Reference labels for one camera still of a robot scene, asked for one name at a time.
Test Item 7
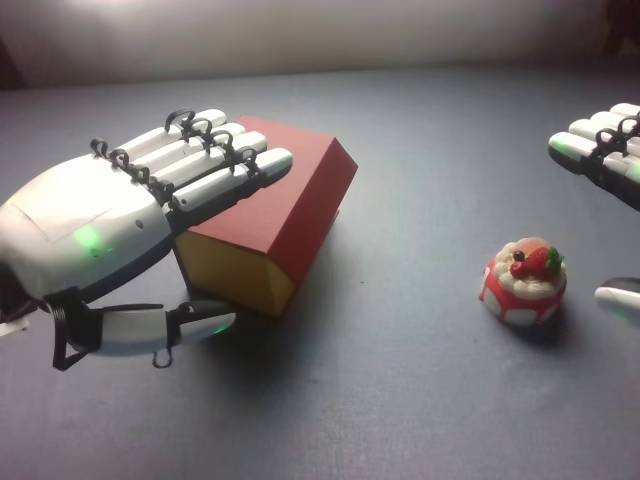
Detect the white backdrop panel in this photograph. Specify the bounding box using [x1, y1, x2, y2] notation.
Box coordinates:
[0, 0, 640, 94]

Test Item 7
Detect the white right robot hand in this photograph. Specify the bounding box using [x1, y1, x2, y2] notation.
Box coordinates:
[547, 102, 640, 321]

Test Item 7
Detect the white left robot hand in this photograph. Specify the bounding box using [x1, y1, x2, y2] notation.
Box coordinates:
[0, 107, 295, 372]

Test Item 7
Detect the red box lid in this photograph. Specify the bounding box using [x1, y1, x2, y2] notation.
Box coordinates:
[172, 114, 360, 289]

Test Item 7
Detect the toy strawberry cake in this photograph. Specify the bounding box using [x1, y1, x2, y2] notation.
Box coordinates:
[480, 234, 569, 326]

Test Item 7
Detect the grey table cloth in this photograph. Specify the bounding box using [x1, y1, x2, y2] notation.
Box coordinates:
[0, 62, 640, 480]

